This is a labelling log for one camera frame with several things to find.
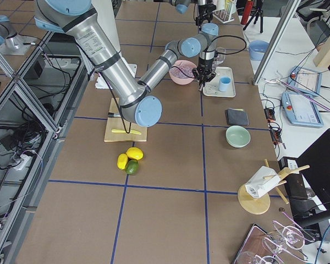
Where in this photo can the green lime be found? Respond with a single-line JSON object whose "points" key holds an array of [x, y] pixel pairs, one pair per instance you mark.
{"points": [[132, 166]]}

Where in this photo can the pink bowl of ice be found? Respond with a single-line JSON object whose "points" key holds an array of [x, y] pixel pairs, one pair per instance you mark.
{"points": [[182, 72]]}

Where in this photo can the steel muddler black cap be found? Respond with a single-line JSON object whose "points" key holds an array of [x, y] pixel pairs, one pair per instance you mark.
{"points": [[113, 115]]}

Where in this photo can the blue bowl with fork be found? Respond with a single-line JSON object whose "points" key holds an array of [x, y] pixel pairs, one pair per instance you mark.
{"points": [[257, 49]]}

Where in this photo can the blue plastic cup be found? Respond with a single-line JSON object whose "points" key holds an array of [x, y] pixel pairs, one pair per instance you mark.
{"points": [[224, 83]]}

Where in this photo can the white wire cup rack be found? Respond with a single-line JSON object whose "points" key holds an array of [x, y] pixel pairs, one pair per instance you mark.
{"points": [[224, 10]]}

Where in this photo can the red bottle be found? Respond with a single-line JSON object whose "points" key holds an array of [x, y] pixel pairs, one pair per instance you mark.
{"points": [[247, 10]]}

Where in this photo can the wooden stand round base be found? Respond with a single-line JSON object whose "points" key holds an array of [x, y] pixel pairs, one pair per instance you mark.
{"points": [[253, 195]]}

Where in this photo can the wooden cutting board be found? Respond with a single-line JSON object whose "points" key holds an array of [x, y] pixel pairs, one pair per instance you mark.
{"points": [[117, 123]]}

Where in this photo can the cream bear serving tray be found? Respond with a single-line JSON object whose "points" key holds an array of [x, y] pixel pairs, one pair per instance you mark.
{"points": [[214, 89]]}

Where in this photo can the yellow lemon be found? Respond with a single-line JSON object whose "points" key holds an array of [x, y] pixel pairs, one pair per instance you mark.
{"points": [[134, 153], [122, 161]]}

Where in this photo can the yellow plastic knife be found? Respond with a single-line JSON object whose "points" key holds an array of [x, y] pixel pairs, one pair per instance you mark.
{"points": [[131, 131]]}

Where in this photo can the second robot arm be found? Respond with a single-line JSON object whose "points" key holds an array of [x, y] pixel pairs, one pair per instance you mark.
{"points": [[203, 9]]}

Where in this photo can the clear wine glass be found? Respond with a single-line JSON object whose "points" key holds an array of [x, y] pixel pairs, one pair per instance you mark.
{"points": [[219, 57]]}

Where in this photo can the green bowl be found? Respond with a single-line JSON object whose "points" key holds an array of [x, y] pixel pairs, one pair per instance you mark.
{"points": [[237, 136]]}

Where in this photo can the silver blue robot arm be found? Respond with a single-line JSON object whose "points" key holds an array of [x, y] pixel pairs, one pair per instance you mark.
{"points": [[92, 24]]}

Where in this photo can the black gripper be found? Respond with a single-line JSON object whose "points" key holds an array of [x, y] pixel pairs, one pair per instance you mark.
{"points": [[204, 65]]}

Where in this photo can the grey folded cloth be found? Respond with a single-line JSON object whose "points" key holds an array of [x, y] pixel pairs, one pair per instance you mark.
{"points": [[236, 117]]}

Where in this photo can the blue teach pendant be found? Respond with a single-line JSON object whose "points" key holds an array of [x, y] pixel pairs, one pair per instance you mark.
{"points": [[300, 110], [305, 80]]}

